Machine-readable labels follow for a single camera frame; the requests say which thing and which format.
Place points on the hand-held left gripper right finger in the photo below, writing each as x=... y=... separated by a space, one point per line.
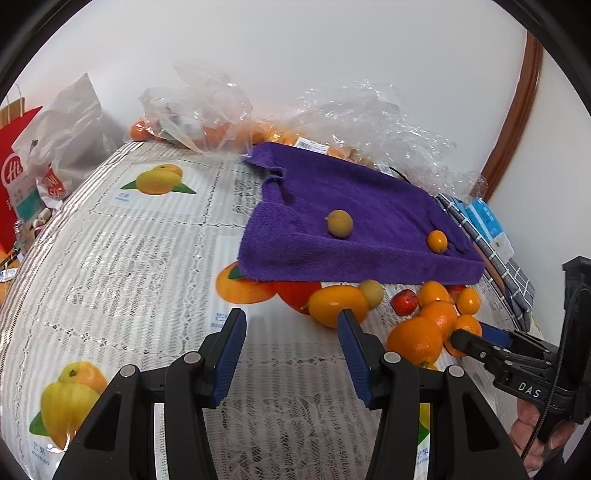
x=355 y=360

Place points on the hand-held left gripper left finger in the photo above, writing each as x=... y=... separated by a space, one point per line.
x=231 y=355

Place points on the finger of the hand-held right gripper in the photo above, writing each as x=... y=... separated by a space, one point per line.
x=497 y=335
x=471 y=345

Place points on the large orange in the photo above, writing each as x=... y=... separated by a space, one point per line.
x=414 y=340

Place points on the oval yellow-orange fruit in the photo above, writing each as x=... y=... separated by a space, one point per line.
x=334 y=304

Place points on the yellow-green round fruit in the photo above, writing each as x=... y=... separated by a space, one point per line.
x=371 y=293
x=339 y=224

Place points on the small red fruit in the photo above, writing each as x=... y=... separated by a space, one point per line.
x=405 y=302

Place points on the small orange kumquat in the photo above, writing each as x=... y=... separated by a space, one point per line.
x=437 y=241

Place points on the person's right hand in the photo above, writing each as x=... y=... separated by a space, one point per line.
x=524 y=427

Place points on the grey checked cloth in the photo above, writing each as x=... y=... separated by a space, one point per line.
x=517 y=277

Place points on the blue and white packet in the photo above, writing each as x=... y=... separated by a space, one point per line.
x=485 y=221

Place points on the purple towel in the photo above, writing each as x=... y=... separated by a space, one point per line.
x=369 y=203

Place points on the pile of bagged tangerines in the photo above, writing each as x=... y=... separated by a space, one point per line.
x=213 y=134

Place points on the pile of bagged kumquats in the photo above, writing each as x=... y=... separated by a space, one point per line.
x=277 y=134

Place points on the large clear plastic bag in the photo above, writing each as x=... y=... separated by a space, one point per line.
x=369 y=120

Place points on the loose tangerine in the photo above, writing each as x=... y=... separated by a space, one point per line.
x=137 y=131

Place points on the crumpled clear plastic bag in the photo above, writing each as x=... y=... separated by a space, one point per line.
x=207 y=101

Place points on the red paper bag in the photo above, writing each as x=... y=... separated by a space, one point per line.
x=11 y=194

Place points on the white plastic bag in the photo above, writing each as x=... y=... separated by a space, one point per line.
x=69 y=129

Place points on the brown wooden door frame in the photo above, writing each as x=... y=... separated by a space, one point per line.
x=517 y=106

